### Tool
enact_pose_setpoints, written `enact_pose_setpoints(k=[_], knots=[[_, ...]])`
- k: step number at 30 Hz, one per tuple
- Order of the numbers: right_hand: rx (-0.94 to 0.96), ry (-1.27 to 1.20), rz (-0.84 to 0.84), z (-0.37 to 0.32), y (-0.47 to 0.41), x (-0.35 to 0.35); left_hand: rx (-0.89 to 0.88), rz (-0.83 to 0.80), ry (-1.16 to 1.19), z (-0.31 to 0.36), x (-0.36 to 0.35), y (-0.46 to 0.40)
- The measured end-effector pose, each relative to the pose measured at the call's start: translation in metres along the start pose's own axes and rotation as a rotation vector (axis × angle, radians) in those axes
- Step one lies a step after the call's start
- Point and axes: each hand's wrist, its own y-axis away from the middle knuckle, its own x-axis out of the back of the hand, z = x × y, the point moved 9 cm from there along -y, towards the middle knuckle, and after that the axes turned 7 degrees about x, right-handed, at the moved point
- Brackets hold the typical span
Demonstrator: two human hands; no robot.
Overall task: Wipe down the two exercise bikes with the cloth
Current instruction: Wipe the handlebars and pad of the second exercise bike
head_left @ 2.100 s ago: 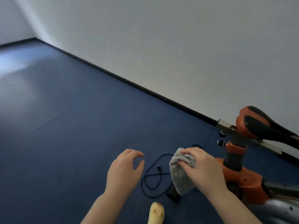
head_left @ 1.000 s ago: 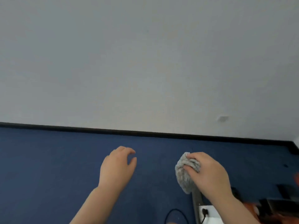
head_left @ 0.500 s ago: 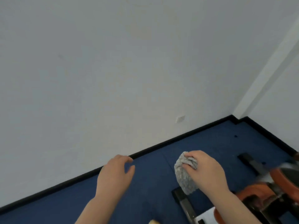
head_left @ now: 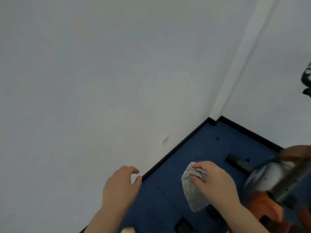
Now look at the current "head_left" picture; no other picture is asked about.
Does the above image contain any person's left hand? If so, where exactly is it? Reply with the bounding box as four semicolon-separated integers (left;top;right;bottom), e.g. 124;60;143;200
101;165;143;211

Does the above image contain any grey cleaning cloth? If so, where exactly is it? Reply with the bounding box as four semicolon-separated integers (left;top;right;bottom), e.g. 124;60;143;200
181;162;211;213

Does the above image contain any silver orange exercise bike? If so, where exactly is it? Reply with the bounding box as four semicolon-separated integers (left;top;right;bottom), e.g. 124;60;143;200
174;144;311;233

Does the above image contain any person's right hand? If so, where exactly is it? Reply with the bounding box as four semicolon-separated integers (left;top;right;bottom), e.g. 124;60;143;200
189;161;242;213

